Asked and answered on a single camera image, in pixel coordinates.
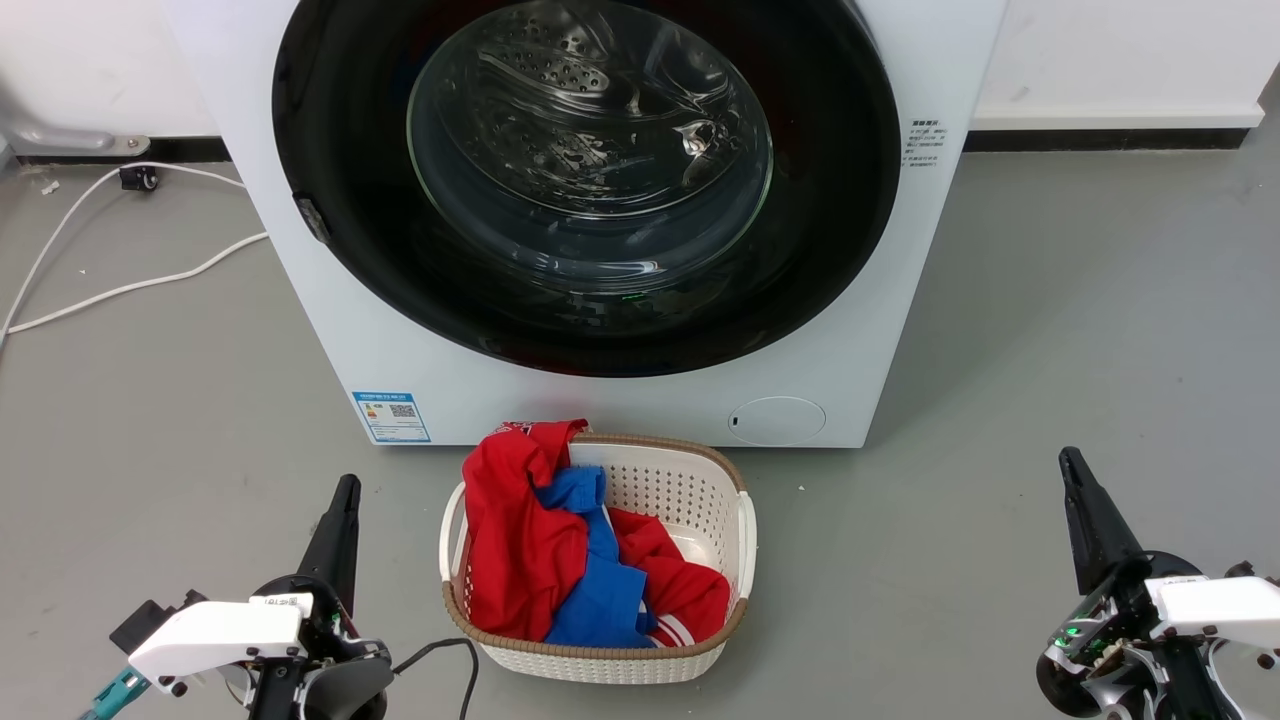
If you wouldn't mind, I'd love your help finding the grey metal pipe bracket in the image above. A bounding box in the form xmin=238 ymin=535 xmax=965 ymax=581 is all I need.
xmin=0 ymin=85 xmax=151 ymax=158

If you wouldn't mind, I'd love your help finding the white front-load washing machine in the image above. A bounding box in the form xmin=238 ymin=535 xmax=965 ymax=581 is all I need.
xmin=160 ymin=0 xmax=1009 ymax=449

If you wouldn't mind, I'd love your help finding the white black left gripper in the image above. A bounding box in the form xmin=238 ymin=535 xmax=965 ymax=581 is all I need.
xmin=127 ymin=474 xmax=393 ymax=720

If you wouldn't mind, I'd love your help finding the round white filter cover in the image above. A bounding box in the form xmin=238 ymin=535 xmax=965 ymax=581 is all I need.
xmin=727 ymin=396 xmax=828 ymax=448

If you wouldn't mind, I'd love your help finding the blue energy label sticker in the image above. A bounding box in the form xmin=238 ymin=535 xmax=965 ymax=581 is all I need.
xmin=352 ymin=391 xmax=432 ymax=444

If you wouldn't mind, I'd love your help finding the black round glass washer door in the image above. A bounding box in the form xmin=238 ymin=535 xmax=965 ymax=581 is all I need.
xmin=271 ymin=0 xmax=903 ymax=379

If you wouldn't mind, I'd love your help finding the white perforated laundry basket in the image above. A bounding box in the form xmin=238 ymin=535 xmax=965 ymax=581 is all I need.
xmin=438 ymin=432 xmax=758 ymax=686

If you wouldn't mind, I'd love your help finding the white power cable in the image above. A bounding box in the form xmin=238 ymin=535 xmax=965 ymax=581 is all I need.
xmin=0 ymin=162 xmax=269 ymax=346

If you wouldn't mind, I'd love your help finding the small printed text label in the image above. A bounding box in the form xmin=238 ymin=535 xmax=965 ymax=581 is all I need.
xmin=903 ymin=118 xmax=946 ymax=169

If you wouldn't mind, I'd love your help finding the blue garment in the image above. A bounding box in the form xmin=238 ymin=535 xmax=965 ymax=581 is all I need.
xmin=532 ymin=466 xmax=661 ymax=649

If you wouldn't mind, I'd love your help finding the red garment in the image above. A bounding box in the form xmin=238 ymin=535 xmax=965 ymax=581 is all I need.
xmin=461 ymin=420 xmax=732 ymax=646

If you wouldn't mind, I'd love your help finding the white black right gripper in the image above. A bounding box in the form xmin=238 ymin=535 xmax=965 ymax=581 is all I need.
xmin=1035 ymin=446 xmax=1280 ymax=720

